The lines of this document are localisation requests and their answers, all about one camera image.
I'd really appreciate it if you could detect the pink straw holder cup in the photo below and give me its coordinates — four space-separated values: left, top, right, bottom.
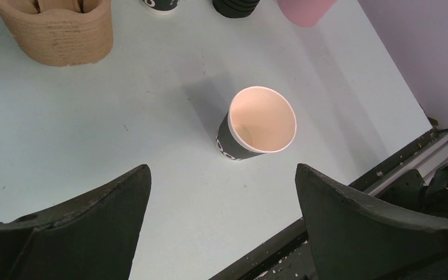
278 0 337 27

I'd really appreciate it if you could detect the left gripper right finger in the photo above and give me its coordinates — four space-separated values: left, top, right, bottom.
295 163 448 279

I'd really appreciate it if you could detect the black paper coffee cup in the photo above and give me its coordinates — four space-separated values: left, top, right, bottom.
215 86 297 161

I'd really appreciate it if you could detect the stack of paper cups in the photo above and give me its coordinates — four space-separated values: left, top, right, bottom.
142 0 179 16

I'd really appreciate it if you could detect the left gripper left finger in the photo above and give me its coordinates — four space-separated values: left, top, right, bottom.
0 164 152 279

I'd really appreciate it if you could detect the brown pulp cup carrier stack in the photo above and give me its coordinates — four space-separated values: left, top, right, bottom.
0 1 114 67

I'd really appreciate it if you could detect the stack of black lids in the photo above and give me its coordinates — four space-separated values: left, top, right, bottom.
212 0 260 19

